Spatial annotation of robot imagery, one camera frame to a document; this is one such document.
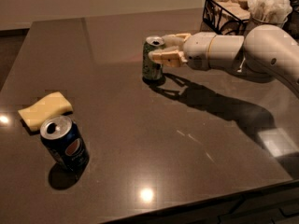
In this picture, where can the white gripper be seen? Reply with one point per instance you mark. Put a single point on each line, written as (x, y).
(198, 49)

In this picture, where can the green soda can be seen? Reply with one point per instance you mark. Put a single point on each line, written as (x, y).
(151, 70)

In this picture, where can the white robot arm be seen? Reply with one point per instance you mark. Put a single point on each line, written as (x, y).
(264, 53)

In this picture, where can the blue Pepsi can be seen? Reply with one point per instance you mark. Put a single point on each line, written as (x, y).
(61, 137)

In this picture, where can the metal utensil cup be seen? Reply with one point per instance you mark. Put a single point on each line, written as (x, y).
(255, 23)

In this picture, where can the yellow sponge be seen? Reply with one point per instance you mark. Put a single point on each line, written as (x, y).
(52, 105)

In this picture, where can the black wire napkin basket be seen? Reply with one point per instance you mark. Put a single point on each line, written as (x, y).
(226, 17)

